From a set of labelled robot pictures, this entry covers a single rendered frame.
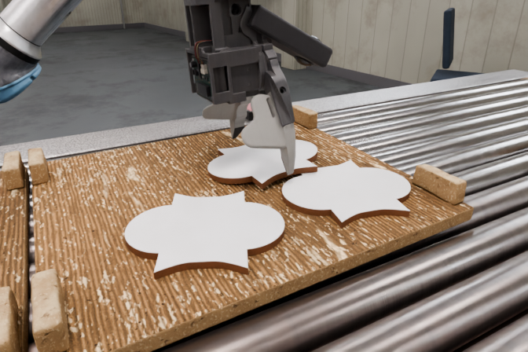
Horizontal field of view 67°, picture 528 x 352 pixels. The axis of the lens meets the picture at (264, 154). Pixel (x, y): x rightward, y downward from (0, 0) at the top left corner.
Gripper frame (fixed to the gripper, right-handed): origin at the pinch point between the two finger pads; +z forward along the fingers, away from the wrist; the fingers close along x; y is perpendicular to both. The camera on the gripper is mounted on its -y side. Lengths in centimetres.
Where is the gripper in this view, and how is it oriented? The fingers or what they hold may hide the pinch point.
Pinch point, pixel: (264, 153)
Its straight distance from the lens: 50.6
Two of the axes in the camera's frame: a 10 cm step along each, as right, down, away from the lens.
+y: -8.8, 2.4, -4.2
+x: 4.8, 3.1, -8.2
